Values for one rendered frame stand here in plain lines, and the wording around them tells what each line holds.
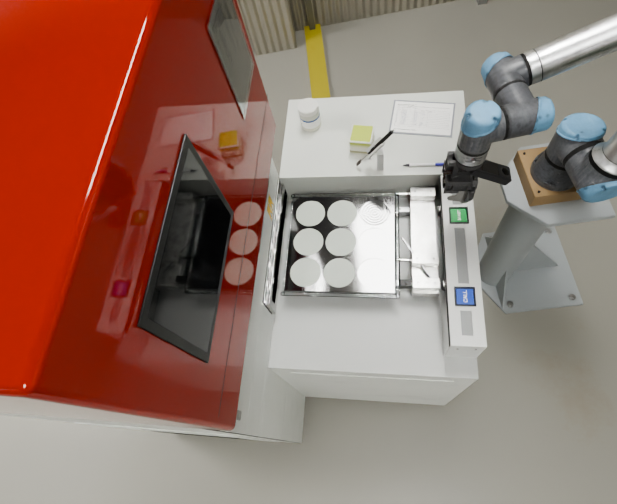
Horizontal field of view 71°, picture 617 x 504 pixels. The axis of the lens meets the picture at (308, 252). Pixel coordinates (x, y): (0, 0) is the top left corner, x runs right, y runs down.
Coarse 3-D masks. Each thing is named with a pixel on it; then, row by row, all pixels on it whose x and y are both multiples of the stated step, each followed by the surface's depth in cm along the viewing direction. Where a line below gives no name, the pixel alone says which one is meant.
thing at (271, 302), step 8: (280, 192) 148; (280, 200) 146; (288, 200) 157; (280, 208) 145; (280, 216) 145; (280, 224) 145; (280, 232) 149; (280, 240) 148; (280, 248) 147; (272, 256) 138; (280, 256) 145; (272, 264) 137; (280, 264) 146; (272, 272) 136; (272, 280) 135; (272, 288) 135; (272, 296) 140; (264, 304) 132; (272, 304) 135; (272, 312) 138
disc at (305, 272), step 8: (296, 264) 140; (304, 264) 140; (312, 264) 139; (296, 272) 139; (304, 272) 139; (312, 272) 138; (320, 272) 138; (296, 280) 138; (304, 280) 137; (312, 280) 137
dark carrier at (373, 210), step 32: (320, 224) 145; (352, 224) 143; (384, 224) 141; (288, 256) 142; (320, 256) 140; (352, 256) 138; (384, 256) 137; (288, 288) 137; (320, 288) 135; (352, 288) 134; (384, 288) 132
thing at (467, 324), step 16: (448, 208) 134; (448, 224) 131; (464, 224) 131; (448, 240) 129; (464, 240) 129; (448, 256) 127; (464, 256) 127; (448, 272) 125; (464, 272) 125; (448, 288) 123; (480, 288) 122; (448, 304) 121; (480, 304) 120; (464, 320) 119; (480, 320) 118; (464, 336) 117; (480, 336) 116; (448, 352) 124; (464, 352) 122; (480, 352) 121
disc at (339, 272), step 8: (328, 264) 138; (336, 264) 138; (344, 264) 138; (328, 272) 137; (336, 272) 137; (344, 272) 136; (352, 272) 136; (328, 280) 136; (336, 280) 136; (344, 280) 135
